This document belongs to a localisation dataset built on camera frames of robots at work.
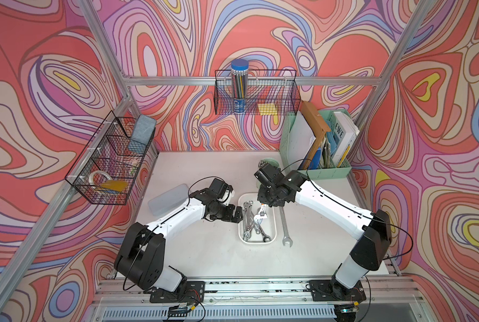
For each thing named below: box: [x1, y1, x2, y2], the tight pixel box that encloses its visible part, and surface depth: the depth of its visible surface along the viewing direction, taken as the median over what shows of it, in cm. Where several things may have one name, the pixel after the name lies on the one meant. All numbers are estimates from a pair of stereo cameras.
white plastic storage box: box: [238, 192, 278, 245], surface depth 89 cm
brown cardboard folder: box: [299, 99, 331, 170], surface depth 92 cm
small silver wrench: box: [242, 199, 254, 242], surface depth 91 cm
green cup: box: [263, 157, 280, 168], surface depth 98 cm
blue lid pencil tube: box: [230, 59, 249, 115], surface depth 78 cm
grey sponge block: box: [128, 114, 157, 154], surface depth 82 cm
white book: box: [332, 111, 360, 168], surface depth 98 cm
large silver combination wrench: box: [279, 206, 294, 248], surface depth 92 cm
